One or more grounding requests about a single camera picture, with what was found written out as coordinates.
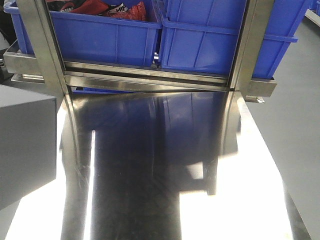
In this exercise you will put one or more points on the gray rectangular base block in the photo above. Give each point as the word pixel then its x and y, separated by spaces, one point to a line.
pixel 28 142

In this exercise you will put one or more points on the blue plastic bin right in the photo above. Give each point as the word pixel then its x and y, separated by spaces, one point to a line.
pixel 201 35

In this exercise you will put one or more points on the blue bin with red items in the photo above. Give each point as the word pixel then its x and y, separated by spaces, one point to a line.
pixel 92 38

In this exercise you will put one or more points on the red packaged items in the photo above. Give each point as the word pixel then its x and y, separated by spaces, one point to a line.
pixel 137 12

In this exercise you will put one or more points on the stainless steel rack frame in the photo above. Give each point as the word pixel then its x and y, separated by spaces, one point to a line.
pixel 57 76

